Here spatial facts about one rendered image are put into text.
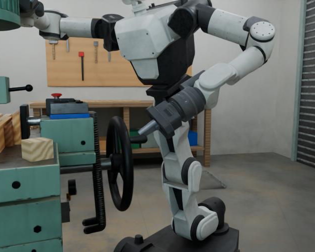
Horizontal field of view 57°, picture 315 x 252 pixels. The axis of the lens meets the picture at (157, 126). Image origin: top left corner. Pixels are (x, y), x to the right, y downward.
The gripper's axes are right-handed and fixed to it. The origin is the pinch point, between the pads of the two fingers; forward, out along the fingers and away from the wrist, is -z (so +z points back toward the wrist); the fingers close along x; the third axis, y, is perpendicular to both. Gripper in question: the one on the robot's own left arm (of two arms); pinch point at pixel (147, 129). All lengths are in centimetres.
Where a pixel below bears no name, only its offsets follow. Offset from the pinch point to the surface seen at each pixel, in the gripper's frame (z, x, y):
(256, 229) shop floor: 50, -17, -159
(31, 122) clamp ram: -25.8, 14.4, 11.7
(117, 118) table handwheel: -5.6, 6.8, 3.4
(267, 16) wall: 303, 204, -213
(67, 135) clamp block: -19.8, 5.5, 9.8
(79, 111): -13.7, 8.8, 11.9
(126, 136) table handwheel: -6.9, -1.7, 5.0
